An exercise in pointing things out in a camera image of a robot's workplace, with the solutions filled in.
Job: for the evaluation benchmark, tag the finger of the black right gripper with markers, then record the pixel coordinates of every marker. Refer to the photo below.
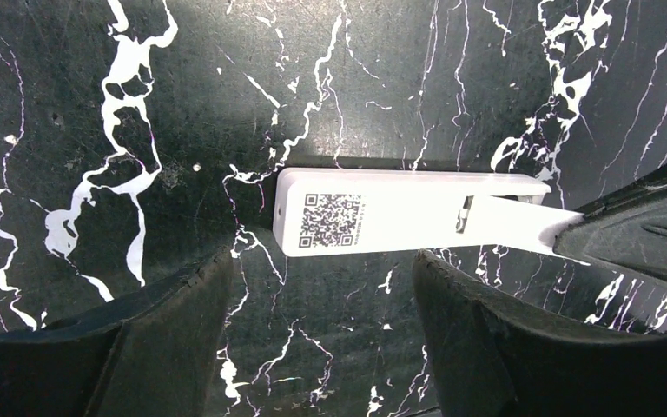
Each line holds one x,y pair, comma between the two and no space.
624,231

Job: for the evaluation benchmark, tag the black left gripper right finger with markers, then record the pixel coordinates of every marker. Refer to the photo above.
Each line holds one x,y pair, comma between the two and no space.
492,354

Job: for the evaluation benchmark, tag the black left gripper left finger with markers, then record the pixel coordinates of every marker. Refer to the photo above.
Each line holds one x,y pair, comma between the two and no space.
148,353

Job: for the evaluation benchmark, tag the white remote control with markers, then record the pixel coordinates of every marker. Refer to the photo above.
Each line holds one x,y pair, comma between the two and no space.
354,211

